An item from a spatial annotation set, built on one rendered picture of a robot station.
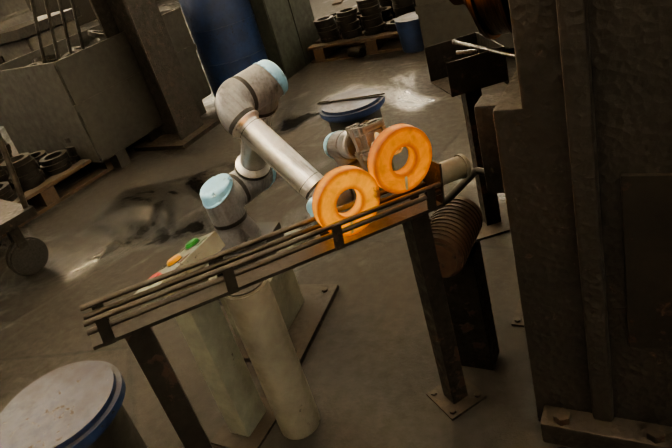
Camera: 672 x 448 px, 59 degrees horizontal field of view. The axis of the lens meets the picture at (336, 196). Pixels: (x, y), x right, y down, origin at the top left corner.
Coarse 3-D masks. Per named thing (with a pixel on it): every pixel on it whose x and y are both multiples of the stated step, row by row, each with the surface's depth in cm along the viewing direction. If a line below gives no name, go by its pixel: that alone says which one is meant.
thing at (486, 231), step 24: (432, 48) 222; (456, 48) 223; (504, 48) 199; (432, 72) 226; (456, 72) 200; (480, 72) 201; (504, 72) 203; (480, 96) 213; (480, 192) 232; (504, 216) 240
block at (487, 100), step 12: (492, 96) 141; (480, 108) 138; (492, 108) 137; (480, 120) 140; (492, 120) 138; (480, 132) 141; (492, 132) 140; (480, 144) 143; (492, 144) 142; (492, 156) 143; (492, 168) 145; (492, 180) 147; (492, 192) 149; (504, 192) 147
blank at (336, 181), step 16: (336, 176) 126; (352, 176) 128; (368, 176) 130; (320, 192) 126; (336, 192) 127; (368, 192) 131; (320, 208) 126; (336, 208) 128; (352, 208) 134; (368, 208) 132; (320, 224) 130; (368, 224) 134
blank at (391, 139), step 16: (400, 128) 129; (416, 128) 131; (384, 144) 128; (400, 144) 130; (416, 144) 132; (368, 160) 131; (384, 160) 130; (416, 160) 134; (384, 176) 131; (400, 176) 133; (416, 176) 135; (400, 192) 135
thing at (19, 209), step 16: (0, 144) 288; (16, 176) 295; (0, 208) 309; (16, 208) 303; (32, 208) 299; (0, 224) 289; (16, 224) 294; (0, 240) 344; (16, 240) 296; (32, 240) 303; (16, 256) 297; (32, 256) 303; (16, 272) 299; (32, 272) 304
